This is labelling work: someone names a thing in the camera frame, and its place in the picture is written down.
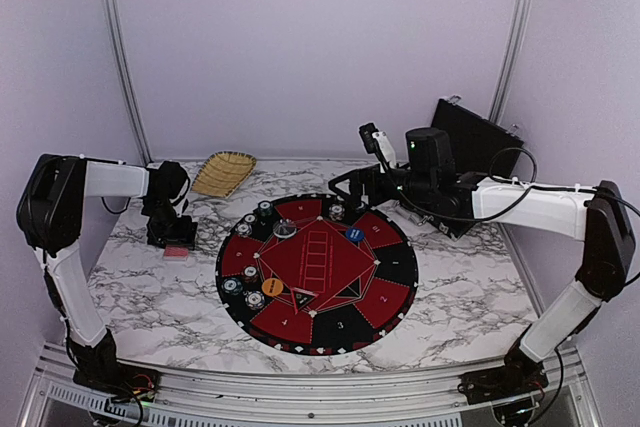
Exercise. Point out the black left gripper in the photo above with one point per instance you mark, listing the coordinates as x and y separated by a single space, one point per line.
184 235

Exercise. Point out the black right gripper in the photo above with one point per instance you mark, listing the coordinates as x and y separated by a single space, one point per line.
368 177

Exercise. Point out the red playing card deck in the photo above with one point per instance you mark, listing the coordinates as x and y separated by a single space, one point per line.
175 254

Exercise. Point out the white blue chip pile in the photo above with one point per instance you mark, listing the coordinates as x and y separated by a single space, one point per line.
255 300
337 212
243 229

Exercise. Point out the blue round blind button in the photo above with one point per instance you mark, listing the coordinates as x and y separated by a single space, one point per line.
355 235

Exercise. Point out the clear round dealer button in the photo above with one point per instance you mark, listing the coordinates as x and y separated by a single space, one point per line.
284 229

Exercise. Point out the small orange black chip pile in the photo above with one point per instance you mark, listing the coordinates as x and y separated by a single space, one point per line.
250 274

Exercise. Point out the orange round blind button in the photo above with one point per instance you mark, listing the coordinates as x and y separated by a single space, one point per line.
272 287

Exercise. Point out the black triangular button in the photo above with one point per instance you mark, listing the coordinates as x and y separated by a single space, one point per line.
301 298

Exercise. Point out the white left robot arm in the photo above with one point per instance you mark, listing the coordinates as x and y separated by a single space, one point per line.
50 214

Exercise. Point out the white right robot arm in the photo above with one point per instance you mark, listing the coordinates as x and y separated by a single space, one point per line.
595 216

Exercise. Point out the woven bamboo tray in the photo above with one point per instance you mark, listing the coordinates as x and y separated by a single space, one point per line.
223 173

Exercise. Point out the round red black poker mat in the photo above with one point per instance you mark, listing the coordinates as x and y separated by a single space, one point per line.
364 289

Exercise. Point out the black poker chip case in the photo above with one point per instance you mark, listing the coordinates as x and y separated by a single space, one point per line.
475 147

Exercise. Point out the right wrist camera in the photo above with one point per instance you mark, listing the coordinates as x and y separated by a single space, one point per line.
377 143

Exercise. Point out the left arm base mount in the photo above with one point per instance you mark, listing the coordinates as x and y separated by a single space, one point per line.
98 368

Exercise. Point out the aluminium front rail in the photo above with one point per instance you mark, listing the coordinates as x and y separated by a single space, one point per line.
422 397

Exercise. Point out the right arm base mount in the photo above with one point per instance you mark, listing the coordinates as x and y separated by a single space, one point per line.
518 375

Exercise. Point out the left aluminium wall post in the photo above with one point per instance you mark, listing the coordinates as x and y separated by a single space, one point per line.
125 79

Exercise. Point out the aluminium wall post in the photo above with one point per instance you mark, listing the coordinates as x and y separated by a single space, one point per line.
125 79
514 44

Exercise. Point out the right aluminium wall post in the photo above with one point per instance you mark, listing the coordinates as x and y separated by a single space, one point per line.
514 44

